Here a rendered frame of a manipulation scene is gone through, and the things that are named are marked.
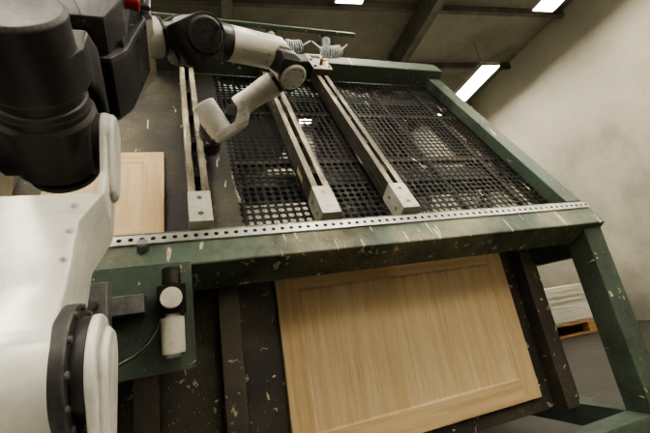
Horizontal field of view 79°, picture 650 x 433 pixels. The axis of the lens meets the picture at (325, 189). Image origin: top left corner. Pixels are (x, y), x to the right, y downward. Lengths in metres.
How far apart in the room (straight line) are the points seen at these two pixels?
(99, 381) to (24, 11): 0.44
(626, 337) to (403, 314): 0.75
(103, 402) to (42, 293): 0.14
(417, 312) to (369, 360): 0.24
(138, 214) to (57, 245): 0.63
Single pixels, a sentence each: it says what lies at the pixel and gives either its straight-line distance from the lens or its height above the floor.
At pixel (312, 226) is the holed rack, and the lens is 1.13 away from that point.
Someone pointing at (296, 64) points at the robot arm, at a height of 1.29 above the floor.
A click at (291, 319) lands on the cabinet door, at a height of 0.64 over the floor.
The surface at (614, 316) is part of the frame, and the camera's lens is 1.73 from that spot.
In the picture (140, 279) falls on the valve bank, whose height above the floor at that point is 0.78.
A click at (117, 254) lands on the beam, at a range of 1.06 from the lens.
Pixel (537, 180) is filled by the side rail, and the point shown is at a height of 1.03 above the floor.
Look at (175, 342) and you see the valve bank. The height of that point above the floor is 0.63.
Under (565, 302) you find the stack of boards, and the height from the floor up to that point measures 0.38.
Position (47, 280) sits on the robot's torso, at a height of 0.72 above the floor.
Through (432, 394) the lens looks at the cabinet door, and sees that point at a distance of 1.48.
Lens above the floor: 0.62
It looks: 18 degrees up
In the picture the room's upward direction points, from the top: 10 degrees counter-clockwise
